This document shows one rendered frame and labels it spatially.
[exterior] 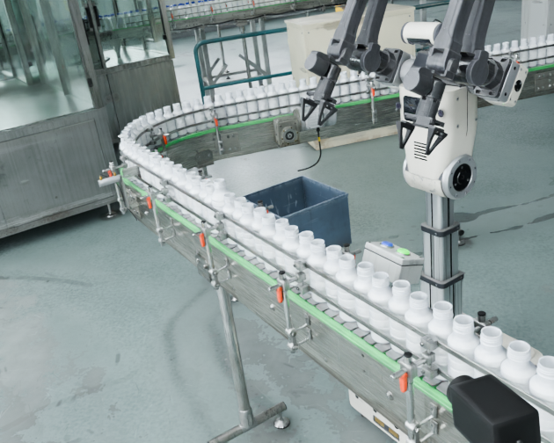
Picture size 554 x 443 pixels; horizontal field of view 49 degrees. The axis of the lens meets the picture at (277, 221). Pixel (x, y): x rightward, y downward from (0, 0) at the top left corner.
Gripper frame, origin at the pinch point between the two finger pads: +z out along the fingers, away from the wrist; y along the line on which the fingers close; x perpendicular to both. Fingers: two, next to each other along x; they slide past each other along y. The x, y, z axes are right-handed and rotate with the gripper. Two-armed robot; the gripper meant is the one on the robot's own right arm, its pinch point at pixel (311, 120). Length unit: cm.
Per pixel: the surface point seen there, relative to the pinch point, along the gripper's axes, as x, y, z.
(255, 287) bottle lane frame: -14, 25, 55
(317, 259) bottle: -22, 56, 36
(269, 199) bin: 22, -39, 33
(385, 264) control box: -8, 65, 31
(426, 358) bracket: -21, 97, 42
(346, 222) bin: 40, -10, 29
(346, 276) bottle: -21, 68, 36
